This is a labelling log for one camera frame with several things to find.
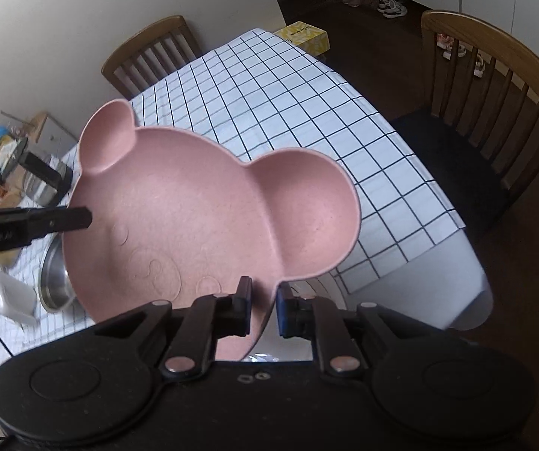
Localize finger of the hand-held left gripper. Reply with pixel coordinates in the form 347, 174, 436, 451
30, 206, 92, 236

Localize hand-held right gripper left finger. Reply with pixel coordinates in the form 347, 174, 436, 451
92, 276, 254, 380

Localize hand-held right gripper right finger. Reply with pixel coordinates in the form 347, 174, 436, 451
275, 282, 439, 379

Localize stainless steel bowl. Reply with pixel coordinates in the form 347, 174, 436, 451
38, 232, 87, 313

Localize pink bear-shaped plate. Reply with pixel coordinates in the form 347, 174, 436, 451
61, 98, 360, 362

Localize glass electric kettle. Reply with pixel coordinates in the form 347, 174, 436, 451
16, 150, 74, 207

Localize white steel tumbler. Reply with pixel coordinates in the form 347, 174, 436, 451
0, 268, 39, 325

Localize green tissue box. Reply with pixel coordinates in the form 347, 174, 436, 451
0, 134, 28, 174

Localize black checkered white tablecloth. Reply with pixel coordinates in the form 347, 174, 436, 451
0, 28, 493, 377

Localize yellow tissue box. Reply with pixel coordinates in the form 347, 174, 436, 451
273, 20, 331, 56

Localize small colourful toy shoes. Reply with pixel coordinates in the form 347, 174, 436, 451
434, 33, 486, 78

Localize pair of sneakers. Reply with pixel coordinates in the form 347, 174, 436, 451
377, 0, 409, 20

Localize wooden chair with dark seat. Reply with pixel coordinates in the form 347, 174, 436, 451
392, 9, 539, 233

